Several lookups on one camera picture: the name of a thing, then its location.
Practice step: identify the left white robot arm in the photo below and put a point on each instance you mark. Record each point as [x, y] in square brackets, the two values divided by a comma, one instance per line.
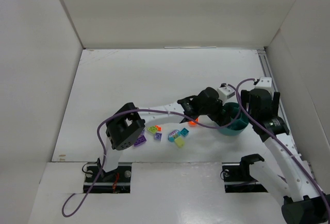
[126, 125]

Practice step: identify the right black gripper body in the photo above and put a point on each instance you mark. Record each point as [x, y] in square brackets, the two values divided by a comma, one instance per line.
[259, 103]

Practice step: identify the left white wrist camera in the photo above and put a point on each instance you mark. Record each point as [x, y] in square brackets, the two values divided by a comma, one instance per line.
[225, 92]

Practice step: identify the teal flower face lego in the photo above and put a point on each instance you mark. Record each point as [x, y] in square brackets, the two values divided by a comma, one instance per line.
[173, 135]

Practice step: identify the lavender square lego brick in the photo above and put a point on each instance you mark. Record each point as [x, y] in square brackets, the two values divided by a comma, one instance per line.
[158, 136]

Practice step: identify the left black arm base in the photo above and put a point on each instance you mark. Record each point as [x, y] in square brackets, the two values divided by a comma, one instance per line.
[114, 182]

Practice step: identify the aluminium rail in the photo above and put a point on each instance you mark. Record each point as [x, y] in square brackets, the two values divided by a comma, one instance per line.
[273, 92]

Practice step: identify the long purple lego brick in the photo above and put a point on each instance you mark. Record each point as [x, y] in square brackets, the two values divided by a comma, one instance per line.
[140, 141]

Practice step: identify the teal divided round container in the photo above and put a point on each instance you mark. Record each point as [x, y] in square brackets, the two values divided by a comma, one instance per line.
[238, 120]

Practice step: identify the orange curved lego piece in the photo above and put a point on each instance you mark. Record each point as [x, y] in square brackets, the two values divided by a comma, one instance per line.
[193, 123]

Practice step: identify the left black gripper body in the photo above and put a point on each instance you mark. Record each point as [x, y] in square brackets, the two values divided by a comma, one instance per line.
[220, 114]

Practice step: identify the pale yellow lego brick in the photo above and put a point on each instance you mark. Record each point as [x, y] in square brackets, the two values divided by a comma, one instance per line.
[180, 142]

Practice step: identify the lime green lego brick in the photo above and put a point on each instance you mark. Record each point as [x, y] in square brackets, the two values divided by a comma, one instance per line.
[152, 129]

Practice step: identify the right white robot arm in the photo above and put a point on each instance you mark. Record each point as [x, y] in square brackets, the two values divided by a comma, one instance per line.
[309, 210]

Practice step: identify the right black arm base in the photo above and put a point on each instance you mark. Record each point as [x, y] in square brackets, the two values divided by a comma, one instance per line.
[237, 181]

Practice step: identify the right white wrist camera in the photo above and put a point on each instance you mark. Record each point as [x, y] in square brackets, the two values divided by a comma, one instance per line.
[264, 83]

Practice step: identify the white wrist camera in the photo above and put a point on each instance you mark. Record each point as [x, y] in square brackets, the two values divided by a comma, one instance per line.
[264, 83]
[225, 92]

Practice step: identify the teal square lego brick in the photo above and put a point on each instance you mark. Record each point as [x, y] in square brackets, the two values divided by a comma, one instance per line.
[184, 132]

